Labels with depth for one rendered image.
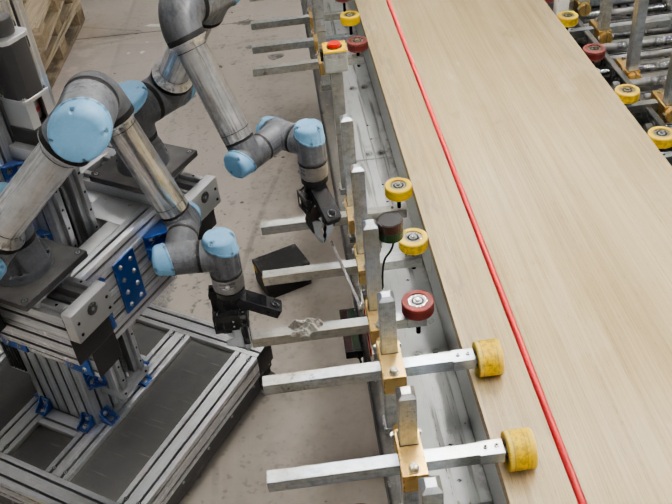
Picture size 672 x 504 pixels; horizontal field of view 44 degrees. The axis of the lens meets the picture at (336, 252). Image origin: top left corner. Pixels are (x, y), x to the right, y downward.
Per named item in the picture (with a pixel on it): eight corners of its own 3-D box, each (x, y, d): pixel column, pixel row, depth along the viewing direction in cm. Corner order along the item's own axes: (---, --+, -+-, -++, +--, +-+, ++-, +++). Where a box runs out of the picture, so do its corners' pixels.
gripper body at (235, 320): (216, 315, 206) (208, 278, 198) (251, 311, 206) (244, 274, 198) (216, 337, 200) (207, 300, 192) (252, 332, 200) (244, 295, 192)
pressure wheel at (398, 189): (403, 226, 246) (402, 194, 238) (381, 217, 250) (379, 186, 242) (418, 212, 250) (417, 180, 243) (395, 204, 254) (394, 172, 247)
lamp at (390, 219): (383, 297, 204) (378, 228, 191) (379, 283, 208) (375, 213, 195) (406, 294, 204) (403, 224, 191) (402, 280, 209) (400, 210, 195)
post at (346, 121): (352, 254, 260) (340, 119, 230) (351, 247, 263) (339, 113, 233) (363, 252, 260) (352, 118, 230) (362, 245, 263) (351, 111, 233)
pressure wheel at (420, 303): (405, 345, 208) (404, 311, 200) (400, 323, 214) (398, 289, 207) (437, 341, 208) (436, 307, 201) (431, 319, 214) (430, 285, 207)
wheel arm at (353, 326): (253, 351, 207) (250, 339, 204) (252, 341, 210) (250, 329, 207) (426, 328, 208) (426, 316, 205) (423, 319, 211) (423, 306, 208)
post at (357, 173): (362, 308, 241) (350, 170, 211) (361, 300, 244) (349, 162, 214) (374, 307, 241) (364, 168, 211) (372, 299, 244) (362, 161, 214)
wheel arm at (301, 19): (252, 32, 365) (250, 23, 363) (251, 29, 368) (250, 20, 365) (350, 20, 367) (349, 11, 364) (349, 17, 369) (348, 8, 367)
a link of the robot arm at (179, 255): (161, 253, 198) (207, 249, 198) (156, 284, 189) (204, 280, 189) (154, 227, 193) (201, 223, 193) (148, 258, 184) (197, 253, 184)
